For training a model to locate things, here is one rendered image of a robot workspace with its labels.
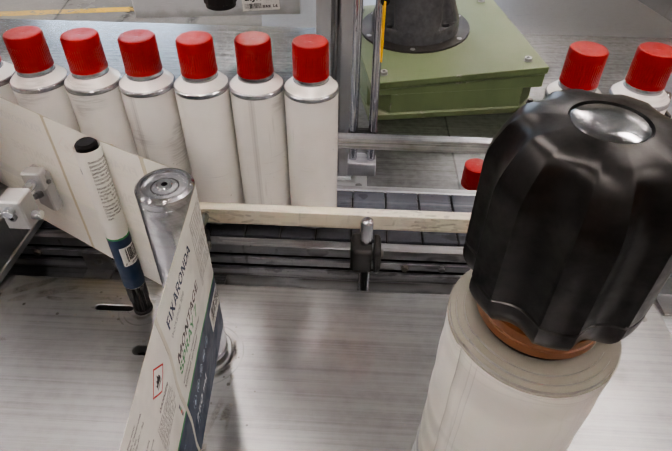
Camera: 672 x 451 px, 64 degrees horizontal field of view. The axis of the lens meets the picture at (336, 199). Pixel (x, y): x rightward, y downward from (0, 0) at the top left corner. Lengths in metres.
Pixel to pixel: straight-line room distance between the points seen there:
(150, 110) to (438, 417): 0.37
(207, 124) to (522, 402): 0.37
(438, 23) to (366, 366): 0.61
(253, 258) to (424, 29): 0.50
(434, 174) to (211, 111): 0.36
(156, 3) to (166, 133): 0.45
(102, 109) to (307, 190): 0.21
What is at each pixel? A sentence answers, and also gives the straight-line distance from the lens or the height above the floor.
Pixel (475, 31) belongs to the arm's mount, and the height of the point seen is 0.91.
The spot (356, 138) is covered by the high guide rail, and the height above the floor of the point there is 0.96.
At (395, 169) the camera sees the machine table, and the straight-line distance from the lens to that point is 0.76.
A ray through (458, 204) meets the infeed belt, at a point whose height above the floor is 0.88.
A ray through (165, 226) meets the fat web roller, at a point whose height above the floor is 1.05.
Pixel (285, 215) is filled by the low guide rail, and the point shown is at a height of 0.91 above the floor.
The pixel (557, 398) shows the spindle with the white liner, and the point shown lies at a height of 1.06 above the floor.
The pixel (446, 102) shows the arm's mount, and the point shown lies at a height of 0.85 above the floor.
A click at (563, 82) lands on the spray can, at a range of 0.53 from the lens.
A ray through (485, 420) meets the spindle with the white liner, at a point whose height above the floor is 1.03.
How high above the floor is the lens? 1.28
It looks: 40 degrees down
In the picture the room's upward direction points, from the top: 1 degrees clockwise
